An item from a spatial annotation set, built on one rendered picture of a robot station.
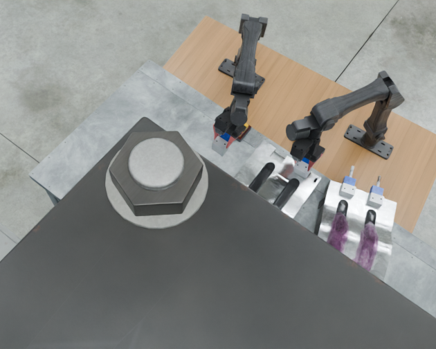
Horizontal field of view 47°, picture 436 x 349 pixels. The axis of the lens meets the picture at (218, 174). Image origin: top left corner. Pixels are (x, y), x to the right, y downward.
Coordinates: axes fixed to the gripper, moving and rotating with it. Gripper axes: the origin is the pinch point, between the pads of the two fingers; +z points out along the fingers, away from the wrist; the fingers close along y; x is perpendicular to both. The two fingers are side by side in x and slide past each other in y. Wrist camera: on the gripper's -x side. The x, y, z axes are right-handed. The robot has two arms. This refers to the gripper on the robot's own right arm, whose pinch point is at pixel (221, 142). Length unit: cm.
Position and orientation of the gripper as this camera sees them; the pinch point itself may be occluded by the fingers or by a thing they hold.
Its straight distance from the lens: 180.2
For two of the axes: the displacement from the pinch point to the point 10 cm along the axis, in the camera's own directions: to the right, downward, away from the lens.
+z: -3.5, 7.2, 6.0
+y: 8.1, 5.6, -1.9
